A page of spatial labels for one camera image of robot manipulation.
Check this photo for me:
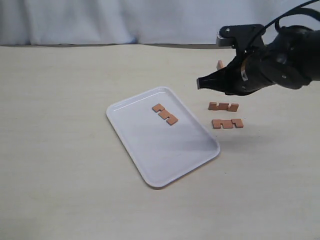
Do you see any black cable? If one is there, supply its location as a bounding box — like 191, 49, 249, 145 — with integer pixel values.
247, 0, 320, 51

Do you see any notched brown wooden piece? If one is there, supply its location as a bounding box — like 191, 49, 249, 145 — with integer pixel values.
211, 118, 244, 129
208, 102, 239, 112
151, 103, 178, 126
216, 60, 225, 71

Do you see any white plastic tray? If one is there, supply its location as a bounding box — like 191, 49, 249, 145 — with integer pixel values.
106, 86, 221, 189

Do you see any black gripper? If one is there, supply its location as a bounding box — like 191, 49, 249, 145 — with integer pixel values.
196, 25, 320, 96

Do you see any white backdrop cloth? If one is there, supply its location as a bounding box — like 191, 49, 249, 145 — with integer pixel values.
0, 0, 320, 47

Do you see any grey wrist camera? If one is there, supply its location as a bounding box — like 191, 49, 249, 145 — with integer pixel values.
216, 24, 266, 55

